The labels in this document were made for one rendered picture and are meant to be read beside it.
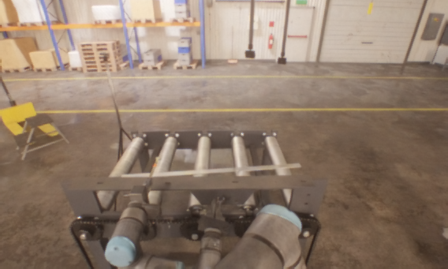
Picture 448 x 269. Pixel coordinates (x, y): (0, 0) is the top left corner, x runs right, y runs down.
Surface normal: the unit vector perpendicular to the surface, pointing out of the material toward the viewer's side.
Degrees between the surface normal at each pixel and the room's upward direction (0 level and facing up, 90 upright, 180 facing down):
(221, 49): 90
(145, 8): 90
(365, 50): 90
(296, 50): 90
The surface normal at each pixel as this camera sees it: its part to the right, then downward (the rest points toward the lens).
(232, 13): 0.02, 0.47
